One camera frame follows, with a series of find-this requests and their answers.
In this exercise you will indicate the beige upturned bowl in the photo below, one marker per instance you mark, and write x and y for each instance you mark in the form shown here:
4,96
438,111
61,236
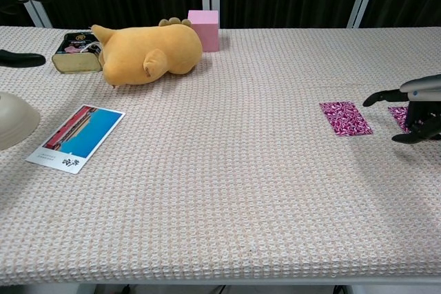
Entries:
13,118

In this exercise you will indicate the blue red photo postcard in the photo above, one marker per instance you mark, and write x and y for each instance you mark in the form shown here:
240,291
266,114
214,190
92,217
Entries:
79,135

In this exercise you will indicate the black luncheon meat can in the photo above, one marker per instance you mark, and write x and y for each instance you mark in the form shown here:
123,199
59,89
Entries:
74,61

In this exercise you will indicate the beige woven tablecloth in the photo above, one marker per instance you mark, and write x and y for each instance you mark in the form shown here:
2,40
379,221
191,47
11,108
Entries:
220,187

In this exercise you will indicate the yellow plush animal toy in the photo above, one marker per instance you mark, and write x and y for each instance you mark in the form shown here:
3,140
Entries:
155,53

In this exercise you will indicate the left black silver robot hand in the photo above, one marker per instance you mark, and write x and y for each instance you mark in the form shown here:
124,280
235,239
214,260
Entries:
20,59

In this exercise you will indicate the pink cube block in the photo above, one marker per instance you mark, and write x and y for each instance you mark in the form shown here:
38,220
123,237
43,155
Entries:
206,32

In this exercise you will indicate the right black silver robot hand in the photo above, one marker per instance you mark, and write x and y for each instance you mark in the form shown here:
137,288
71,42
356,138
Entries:
422,89

